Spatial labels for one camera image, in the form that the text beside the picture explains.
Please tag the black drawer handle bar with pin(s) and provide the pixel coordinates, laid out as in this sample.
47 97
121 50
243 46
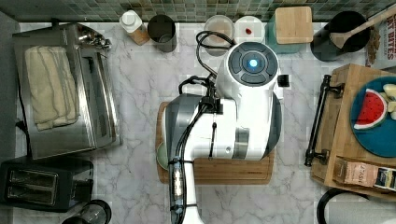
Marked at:
324 154

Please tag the wooden drawer box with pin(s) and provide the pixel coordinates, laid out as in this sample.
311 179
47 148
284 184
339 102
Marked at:
335 133

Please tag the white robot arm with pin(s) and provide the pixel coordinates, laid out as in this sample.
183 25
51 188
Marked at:
238 117

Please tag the green plate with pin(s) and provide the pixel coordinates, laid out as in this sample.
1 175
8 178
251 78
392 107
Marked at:
161 156

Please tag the wooden cutting board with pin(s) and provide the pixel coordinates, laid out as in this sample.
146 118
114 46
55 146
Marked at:
234 172

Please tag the clear cereal jar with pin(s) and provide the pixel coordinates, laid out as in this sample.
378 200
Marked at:
220 24

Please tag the grey metal cup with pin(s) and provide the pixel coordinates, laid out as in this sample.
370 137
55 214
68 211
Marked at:
162 30

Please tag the white lidded container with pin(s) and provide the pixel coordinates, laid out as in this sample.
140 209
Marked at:
249 29

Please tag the silver toaster oven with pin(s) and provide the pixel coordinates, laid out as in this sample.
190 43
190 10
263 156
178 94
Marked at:
97 126

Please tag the white cap bottle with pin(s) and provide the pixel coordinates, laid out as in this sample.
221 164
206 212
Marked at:
135 28

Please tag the teal canister wooden lid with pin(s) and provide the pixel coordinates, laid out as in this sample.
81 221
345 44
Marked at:
289 29

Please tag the black utensil holder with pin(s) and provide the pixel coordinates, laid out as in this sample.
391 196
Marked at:
324 49

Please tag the glass tumbler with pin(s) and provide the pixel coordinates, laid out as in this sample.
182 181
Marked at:
94 212

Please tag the beige folded towel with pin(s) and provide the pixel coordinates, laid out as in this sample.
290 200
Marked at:
54 95

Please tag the wooden spoon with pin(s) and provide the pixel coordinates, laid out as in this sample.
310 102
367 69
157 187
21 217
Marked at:
351 32

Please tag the black toaster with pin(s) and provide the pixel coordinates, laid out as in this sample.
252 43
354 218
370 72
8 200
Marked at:
52 185

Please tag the brown coffee bag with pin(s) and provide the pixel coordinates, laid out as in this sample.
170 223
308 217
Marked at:
358 173

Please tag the plush watermelon slice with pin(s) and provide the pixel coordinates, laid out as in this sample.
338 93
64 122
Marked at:
373 110

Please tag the blue plate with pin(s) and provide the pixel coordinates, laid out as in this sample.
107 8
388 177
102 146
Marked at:
379 140

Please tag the snack box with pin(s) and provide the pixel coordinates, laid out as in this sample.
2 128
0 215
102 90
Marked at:
381 48

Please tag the plush banana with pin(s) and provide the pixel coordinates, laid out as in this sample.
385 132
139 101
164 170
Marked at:
389 94

